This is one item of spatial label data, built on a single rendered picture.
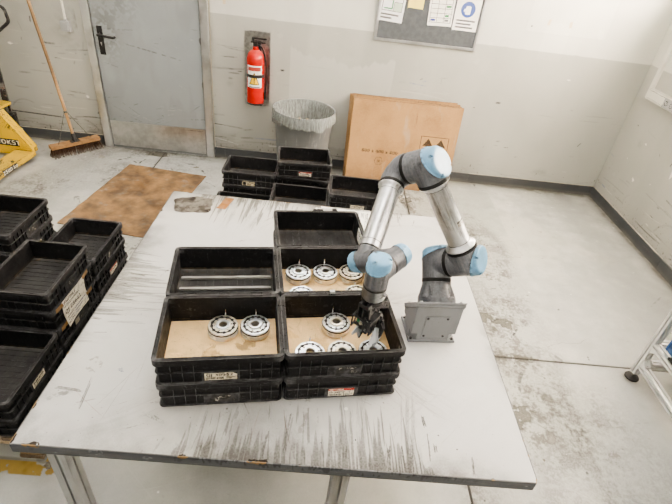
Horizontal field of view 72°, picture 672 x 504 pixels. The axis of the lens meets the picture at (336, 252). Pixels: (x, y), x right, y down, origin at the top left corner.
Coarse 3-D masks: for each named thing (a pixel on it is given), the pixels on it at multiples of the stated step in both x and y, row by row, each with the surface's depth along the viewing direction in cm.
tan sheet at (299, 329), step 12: (288, 324) 171; (300, 324) 172; (312, 324) 172; (288, 336) 166; (300, 336) 167; (312, 336) 167; (324, 336) 168; (348, 336) 169; (360, 336) 170; (384, 336) 171; (324, 348) 163
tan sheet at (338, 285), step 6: (282, 270) 197; (312, 270) 199; (288, 282) 191; (312, 282) 192; (336, 282) 194; (342, 282) 194; (360, 282) 196; (288, 288) 188; (312, 288) 189; (318, 288) 190; (324, 288) 190; (330, 288) 190; (336, 288) 191; (342, 288) 191
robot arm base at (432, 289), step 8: (424, 280) 187; (432, 280) 184; (440, 280) 184; (448, 280) 185; (424, 288) 186; (432, 288) 183; (440, 288) 182; (448, 288) 184; (424, 296) 184; (432, 296) 182; (440, 296) 181; (448, 296) 182
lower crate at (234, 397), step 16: (176, 384) 146; (192, 384) 146; (208, 384) 147; (224, 384) 148; (240, 384) 150; (256, 384) 151; (272, 384) 152; (160, 400) 152; (176, 400) 151; (192, 400) 152; (208, 400) 153; (224, 400) 154; (240, 400) 156; (256, 400) 156; (272, 400) 157
